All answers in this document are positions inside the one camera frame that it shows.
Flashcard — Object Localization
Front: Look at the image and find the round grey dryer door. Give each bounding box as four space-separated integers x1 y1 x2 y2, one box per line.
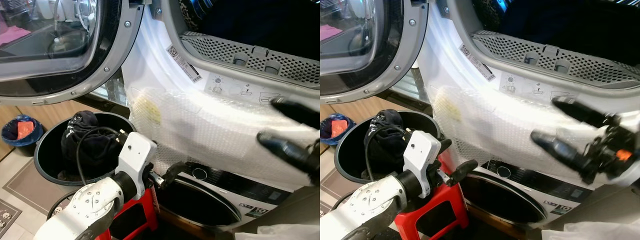
320 0 431 105
0 0 146 107

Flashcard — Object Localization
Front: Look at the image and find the yellow sticker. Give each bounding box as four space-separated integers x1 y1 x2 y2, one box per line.
135 97 162 126
440 97 463 123

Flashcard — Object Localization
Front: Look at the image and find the grey perforated lint filter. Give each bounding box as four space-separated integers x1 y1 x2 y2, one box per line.
180 31 321 90
471 30 640 91

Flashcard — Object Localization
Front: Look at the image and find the white tumble dryer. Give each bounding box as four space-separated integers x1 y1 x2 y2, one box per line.
415 0 640 201
121 0 321 196

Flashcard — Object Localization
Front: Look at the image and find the patterned grey floor mat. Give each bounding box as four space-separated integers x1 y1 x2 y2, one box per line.
0 199 23 238

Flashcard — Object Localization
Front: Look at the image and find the dark navy garment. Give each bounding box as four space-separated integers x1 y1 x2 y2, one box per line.
61 111 126 176
363 109 416 173

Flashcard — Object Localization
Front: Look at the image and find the small blue basket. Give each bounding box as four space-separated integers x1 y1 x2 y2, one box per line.
1 115 45 149
320 113 357 147

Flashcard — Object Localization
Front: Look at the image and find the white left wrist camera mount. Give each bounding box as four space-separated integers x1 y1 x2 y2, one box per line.
118 131 158 199
403 131 442 199

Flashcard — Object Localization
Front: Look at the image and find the black round laundry basket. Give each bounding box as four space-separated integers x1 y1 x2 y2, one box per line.
34 111 138 187
334 110 443 185

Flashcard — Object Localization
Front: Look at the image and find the white barcode label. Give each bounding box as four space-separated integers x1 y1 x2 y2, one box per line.
459 44 497 82
166 45 202 84

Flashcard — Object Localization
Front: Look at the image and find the metal dryer drum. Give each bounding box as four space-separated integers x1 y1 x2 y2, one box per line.
472 0 640 51
177 0 321 61

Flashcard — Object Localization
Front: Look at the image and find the dark round washing machine door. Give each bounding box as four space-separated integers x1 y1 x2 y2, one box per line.
155 177 243 228
457 172 548 226

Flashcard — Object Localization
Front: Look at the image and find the grey icon instruction label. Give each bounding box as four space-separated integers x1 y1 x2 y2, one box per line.
206 74 273 105
500 74 566 101

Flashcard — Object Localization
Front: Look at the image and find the white crumpled cloth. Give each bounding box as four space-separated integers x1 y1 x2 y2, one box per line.
235 224 321 240
542 220 640 240

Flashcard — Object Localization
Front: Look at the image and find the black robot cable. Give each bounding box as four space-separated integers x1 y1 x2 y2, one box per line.
364 125 412 183
76 126 127 186

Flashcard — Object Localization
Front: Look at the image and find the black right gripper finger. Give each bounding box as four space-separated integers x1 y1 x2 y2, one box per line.
531 130 596 184
270 97 321 130
551 96 616 129
256 131 311 174

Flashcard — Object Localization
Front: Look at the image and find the orange cloth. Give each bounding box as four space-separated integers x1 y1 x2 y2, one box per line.
330 119 348 139
16 120 36 141

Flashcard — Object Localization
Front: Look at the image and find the clear bubble wrap sheet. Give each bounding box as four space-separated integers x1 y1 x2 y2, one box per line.
431 85 621 186
127 87 321 193

